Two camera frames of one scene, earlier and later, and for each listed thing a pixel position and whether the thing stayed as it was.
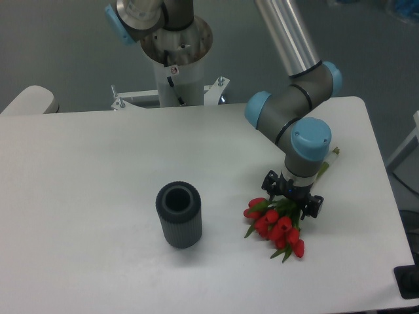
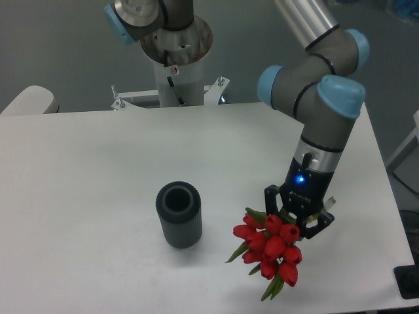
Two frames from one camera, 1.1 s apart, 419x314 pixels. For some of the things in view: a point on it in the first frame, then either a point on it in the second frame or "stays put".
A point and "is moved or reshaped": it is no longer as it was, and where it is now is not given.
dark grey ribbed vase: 179,206 stays put
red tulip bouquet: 278,220 is moved or reshaped
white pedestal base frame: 212,94 stays put
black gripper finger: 270,184 → 270,192
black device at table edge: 407,279 stays put
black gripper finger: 311,208 → 324,220
